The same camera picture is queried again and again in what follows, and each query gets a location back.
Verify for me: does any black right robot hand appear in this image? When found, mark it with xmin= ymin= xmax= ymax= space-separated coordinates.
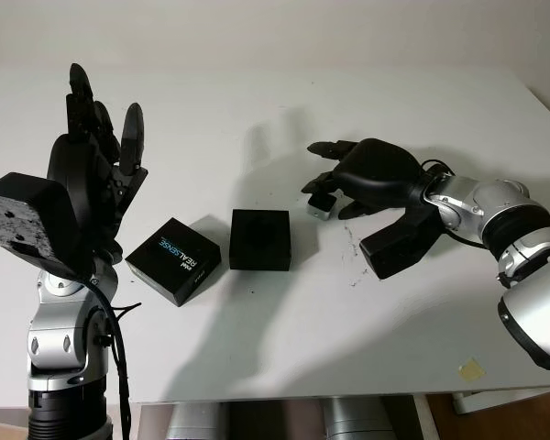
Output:
xmin=301 ymin=137 xmax=430 ymax=220

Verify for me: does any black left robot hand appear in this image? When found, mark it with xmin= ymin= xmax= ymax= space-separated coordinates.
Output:
xmin=47 ymin=62 xmax=149 ymax=270

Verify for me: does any silver RealSense depth camera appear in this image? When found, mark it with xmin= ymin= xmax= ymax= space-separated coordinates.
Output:
xmin=305 ymin=192 xmax=336 ymax=221

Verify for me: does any black RealSense box lid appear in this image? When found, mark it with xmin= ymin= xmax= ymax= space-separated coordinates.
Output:
xmin=125 ymin=216 xmax=223 ymax=309

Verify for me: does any yellow tape piece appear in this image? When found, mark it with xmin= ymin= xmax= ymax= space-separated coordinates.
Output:
xmin=457 ymin=358 xmax=487 ymax=382

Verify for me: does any silver cylindrical leg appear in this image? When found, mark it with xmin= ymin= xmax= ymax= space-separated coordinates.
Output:
xmin=167 ymin=401 xmax=233 ymax=440
xmin=323 ymin=397 xmax=389 ymax=440

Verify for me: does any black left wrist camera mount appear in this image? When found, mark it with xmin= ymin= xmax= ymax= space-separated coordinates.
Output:
xmin=0 ymin=172 xmax=82 ymax=276

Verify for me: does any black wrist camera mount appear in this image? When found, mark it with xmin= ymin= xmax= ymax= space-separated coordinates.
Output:
xmin=359 ymin=201 xmax=446 ymax=281
xmin=0 ymin=172 xmax=82 ymax=276

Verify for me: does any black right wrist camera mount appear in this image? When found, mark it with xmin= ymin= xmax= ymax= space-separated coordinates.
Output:
xmin=359 ymin=201 xmax=446 ymax=281

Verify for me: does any black camera box base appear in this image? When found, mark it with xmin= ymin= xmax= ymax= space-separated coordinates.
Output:
xmin=228 ymin=208 xmax=293 ymax=271

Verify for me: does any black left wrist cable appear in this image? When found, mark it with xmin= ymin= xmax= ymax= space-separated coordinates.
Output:
xmin=75 ymin=269 xmax=143 ymax=440

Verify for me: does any white table frame bar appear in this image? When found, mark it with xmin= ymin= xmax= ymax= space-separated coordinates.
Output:
xmin=453 ymin=389 xmax=550 ymax=416

